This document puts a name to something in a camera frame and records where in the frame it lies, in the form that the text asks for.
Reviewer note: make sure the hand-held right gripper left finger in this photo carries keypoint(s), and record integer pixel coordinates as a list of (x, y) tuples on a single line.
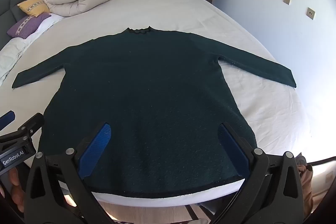
[(97, 150)]

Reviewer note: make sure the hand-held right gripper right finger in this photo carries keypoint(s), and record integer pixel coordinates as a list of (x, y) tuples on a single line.
[(233, 150)]

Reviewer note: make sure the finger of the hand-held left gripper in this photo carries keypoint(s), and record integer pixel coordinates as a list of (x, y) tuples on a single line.
[(6, 120), (32, 123)]

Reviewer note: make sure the dark green sweater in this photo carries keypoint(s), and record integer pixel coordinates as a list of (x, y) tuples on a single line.
[(147, 87)]

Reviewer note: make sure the person's left hand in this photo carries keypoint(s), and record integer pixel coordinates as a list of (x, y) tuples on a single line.
[(15, 187)]

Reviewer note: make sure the brown clothing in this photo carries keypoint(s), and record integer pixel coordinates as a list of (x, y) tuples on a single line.
[(305, 182)]

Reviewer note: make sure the purple patterned pillow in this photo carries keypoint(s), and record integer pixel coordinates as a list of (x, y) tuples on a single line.
[(26, 26)]

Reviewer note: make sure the yellow patterned pillow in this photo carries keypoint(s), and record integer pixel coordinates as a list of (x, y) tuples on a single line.
[(32, 6)]

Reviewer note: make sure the bed with white sheet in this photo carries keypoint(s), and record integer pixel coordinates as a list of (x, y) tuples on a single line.
[(183, 11)]

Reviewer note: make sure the beige wall socket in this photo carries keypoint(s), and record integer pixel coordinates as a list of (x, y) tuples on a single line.
[(310, 13), (287, 0)]

